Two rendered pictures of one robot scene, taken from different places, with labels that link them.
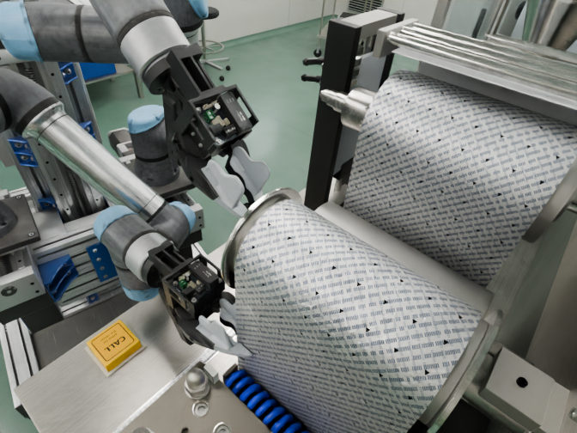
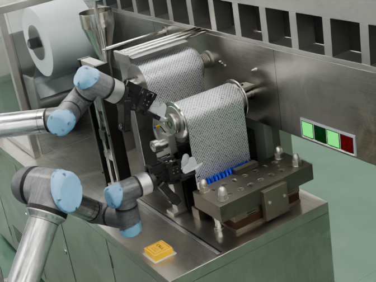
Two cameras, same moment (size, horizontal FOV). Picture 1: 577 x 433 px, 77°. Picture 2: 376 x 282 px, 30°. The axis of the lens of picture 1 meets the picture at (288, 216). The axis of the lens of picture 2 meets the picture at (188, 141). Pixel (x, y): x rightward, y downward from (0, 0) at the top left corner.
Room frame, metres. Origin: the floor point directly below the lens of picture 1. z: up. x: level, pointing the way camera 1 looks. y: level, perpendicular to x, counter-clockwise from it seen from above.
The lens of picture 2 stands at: (-0.61, 2.05, 2.12)
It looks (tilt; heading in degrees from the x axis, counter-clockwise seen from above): 23 degrees down; 294
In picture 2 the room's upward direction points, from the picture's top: 9 degrees counter-clockwise
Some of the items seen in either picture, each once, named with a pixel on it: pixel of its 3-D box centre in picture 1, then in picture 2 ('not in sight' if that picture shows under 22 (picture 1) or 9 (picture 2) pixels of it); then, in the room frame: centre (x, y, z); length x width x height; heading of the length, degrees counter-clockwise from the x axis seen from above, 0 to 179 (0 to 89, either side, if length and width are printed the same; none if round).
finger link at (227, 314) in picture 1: (239, 318); (187, 161); (0.29, 0.06, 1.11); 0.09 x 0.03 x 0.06; 55
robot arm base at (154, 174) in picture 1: (154, 161); not in sight; (1.01, 0.46, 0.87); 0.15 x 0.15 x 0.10
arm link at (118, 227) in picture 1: (128, 236); (122, 193); (0.44, 0.28, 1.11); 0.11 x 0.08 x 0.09; 53
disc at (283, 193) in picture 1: (264, 239); (175, 122); (0.33, 0.03, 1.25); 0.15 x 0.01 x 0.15; 143
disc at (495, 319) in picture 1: (458, 374); (235, 98); (0.17, -0.18, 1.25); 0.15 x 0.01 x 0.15; 143
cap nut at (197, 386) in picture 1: (196, 380); (203, 184); (0.22, 0.11, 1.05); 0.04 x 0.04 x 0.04
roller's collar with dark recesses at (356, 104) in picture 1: (367, 112); (130, 86); (0.54, -0.11, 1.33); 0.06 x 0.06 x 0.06; 53
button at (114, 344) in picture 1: (114, 344); (158, 250); (0.33, 0.31, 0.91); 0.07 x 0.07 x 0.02; 53
